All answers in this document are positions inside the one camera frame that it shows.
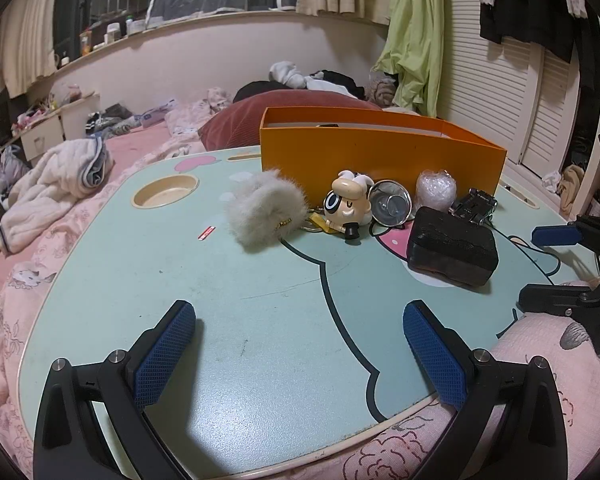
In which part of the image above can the green toy car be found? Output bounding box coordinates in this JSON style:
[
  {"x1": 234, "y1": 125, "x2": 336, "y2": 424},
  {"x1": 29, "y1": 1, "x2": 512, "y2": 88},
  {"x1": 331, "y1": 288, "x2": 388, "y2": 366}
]
[{"x1": 449, "y1": 188, "x2": 498, "y2": 226}]

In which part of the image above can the black orange leather case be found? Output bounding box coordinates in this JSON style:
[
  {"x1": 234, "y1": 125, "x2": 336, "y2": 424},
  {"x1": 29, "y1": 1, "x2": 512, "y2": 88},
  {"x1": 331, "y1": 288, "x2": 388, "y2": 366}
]
[{"x1": 406, "y1": 206, "x2": 498, "y2": 287}]

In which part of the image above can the bubble wrap ball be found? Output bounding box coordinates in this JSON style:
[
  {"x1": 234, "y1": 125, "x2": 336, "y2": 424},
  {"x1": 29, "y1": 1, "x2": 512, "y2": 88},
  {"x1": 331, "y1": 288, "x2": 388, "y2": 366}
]
[{"x1": 415, "y1": 170, "x2": 457, "y2": 212}]

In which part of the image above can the cartoon sheep figurine keychain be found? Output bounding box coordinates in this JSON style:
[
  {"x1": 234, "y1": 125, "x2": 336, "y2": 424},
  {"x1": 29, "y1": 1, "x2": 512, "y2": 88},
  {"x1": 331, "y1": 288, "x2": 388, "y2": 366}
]
[{"x1": 309, "y1": 170, "x2": 374, "y2": 242}]

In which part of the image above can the white fur pompom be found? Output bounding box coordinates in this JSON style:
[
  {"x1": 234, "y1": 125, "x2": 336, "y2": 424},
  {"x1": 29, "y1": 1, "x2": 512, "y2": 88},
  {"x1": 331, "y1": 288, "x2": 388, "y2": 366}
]
[{"x1": 225, "y1": 169, "x2": 309, "y2": 250}]

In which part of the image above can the pink floral bedsheet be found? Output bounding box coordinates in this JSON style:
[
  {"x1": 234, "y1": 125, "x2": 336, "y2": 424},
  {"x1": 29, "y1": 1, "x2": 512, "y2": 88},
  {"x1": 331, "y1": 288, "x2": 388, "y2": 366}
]
[{"x1": 0, "y1": 126, "x2": 600, "y2": 479}]

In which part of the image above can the white fleece blanket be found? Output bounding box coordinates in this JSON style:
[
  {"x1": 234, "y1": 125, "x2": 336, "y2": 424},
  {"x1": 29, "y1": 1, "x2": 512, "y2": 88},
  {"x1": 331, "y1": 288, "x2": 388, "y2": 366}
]
[{"x1": 0, "y1": 138, "x2": 114, "y2": 255}]

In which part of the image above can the green hanging cloth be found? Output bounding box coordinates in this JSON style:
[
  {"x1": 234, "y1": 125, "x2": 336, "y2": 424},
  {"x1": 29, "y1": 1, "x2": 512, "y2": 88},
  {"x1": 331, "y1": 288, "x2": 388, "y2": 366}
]
[{"x1": 374, "y1": 0, "x2": 445, "y2": 117}]

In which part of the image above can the white drawer cabinet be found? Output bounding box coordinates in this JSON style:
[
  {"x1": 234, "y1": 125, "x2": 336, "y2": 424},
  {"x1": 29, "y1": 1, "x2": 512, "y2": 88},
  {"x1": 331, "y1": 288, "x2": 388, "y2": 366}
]
[{"x1": 20, "y1": 92, "x2": 100, "y2": 165}]

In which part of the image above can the orange cardboard box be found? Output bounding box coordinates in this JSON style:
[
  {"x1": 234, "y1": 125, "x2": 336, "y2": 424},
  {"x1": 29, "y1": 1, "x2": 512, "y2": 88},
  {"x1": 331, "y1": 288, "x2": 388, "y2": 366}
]
[{"x1": 260, "y1": 106, "x2": 506, "y2": 207}]

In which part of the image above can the red velvet pillow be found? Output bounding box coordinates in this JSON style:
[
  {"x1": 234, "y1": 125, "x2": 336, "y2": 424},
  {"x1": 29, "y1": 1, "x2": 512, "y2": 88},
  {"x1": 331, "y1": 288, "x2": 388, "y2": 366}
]
[{"x1": 198, "y1": 89, "x2": 380, "y2": 151}]

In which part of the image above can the black garment on bed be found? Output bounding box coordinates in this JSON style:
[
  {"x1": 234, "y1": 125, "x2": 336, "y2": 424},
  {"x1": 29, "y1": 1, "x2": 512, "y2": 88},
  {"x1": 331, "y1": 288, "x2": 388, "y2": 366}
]
[{"x1": 233, "y1": 70, "x2": 366, "y2": 103}]

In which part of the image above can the white garment on bed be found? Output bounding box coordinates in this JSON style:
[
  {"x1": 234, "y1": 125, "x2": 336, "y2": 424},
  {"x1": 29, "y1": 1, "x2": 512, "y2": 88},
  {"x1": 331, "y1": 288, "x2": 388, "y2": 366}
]
[{"x1": 268, "y1": 61, "x2": 324, "y2": 89}]

